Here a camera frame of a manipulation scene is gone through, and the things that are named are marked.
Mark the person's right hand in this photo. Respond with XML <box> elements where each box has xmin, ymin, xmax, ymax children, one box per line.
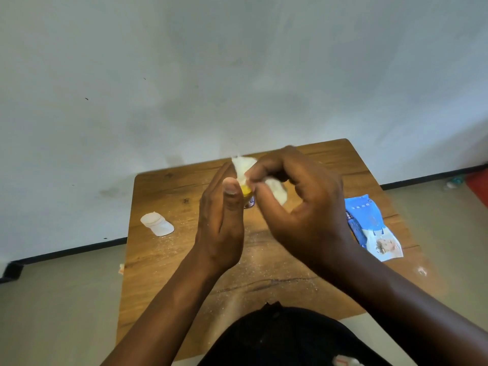
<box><xmin>243</xmin><ymin>145</ymin><xmax>357</xmax><ymax>279</ymax></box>

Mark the person's left hand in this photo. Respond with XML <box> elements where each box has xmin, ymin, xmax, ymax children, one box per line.
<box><xmin>193</xmin><ymin>162</ymin><xmax>247</xmax><ymax>275</ymax></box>

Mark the white bottle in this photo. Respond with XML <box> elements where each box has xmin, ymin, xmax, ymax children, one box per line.
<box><xmin>140</xmin><ymin>211</ymin><xmax>175</xmax><ymax>237</ymax></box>

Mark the blue wet wipes pack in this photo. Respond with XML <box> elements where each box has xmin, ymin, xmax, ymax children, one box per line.
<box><xmin>344</xmin><ymin>194</ymin><xmax>404</xmax><ymax>262</ymax></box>

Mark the white wipe cloth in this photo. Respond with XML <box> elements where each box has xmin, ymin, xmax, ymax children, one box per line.
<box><xmin>231</xmin><ymin>156</ymin><xmax>289</xmax><ymax>206</ymax></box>

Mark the person's left forearm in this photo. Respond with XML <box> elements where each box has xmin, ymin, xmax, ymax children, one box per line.
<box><xmin>101</xmin><ymin>247</ymin><xmax>222</xmax><ymax>366</ymax></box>

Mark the person's right forearm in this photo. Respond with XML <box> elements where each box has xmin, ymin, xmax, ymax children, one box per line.
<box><xmin>327</xmin><ymin>243</ymin><xmax>488</xmax><ymax>366</ymax></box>

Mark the person's black clothing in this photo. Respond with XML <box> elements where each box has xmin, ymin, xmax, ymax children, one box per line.
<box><xmin>198</xmin><ymin>302</ymin><xmax>393</xmax><ymax>366</ymax></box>

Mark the wooden table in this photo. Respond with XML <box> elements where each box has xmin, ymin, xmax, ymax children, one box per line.
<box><xmin>116</xmin><ymin>139</ymin><xmax>447</xmax><ymax>361</ymax></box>

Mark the green white floor litter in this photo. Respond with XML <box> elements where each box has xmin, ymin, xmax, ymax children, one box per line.
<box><xmin>443</xmin><ymin>175</ymin><xmax>467</xmax><ymax>191</ymax></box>

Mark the red floor object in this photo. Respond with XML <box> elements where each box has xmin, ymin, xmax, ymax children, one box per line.
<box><xmin>466</xmin><ymin>167</ymin><xmax>488</xmax><ymax>208</ymax></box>

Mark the black floor block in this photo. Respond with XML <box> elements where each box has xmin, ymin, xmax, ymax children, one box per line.
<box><xmin>0</xmin><ymin>262</ymin><xmax>24</xmax><ymax>283</ymax></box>

